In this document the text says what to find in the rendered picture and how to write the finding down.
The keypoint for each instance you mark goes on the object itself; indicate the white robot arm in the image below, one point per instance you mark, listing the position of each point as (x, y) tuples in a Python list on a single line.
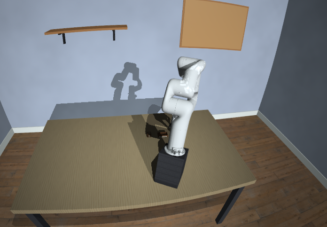
[(182, 109)]

